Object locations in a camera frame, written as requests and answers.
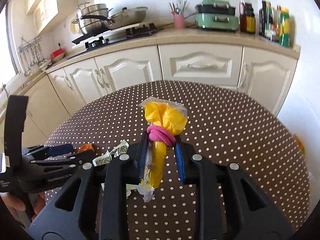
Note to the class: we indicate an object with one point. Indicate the upper left cream cabinet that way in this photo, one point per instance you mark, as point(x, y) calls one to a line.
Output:
point(47, 14)

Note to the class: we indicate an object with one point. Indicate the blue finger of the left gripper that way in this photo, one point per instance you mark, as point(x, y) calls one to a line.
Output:
point(48, 150)
point(75, 159)

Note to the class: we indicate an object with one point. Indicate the white crumpled wrapper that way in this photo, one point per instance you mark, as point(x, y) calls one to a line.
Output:
point(108, 156)

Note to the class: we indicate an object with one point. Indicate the window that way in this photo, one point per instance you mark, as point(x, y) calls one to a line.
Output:
point(10, 70)

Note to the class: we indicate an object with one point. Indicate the person's left hand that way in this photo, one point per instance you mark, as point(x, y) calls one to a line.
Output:
point(14, 204)

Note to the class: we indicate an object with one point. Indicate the red white bowl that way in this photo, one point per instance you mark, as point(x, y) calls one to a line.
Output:
point(57, 55)

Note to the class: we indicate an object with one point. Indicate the brown polka dot tablecloth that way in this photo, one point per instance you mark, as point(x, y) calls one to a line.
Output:
point(223, 126)

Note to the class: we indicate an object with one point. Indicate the yellow bag with pink band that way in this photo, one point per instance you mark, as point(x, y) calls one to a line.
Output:
point(166, 120)

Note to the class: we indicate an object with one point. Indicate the pink utensil cup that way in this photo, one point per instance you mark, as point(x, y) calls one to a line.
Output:
point(179, 21)

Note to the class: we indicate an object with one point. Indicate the white colander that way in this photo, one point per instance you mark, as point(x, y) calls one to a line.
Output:
point(74, 26)

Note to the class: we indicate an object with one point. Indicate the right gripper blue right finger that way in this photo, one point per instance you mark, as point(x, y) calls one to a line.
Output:
point(179, 155)

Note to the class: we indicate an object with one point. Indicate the hanging utensil rack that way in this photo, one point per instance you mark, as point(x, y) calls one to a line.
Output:
point(30, 54)

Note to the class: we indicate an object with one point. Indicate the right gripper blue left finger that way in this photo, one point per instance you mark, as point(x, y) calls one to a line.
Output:
point(141, 154)

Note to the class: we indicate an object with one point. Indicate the black gas stove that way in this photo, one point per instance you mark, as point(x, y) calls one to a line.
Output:
point(110, 37)

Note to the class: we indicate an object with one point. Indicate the green electric grill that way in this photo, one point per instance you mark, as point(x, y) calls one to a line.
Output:
point(216, 15)

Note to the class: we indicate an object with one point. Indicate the steel wok with lid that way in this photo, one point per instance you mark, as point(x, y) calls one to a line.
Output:
point(124, 18)

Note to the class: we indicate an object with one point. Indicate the green yellow bottle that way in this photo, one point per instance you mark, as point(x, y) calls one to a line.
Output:
point(284, 27)

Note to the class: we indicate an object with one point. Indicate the large dark soy sauce bottle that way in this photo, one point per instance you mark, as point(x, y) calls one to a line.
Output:
point(246, 17)

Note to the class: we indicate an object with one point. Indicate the lower cream cabinets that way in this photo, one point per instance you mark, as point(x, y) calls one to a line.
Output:
point(264, 75)

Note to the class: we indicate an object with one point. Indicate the stainless steel stock pot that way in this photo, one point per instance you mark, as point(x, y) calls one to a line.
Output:
point(92, 26)

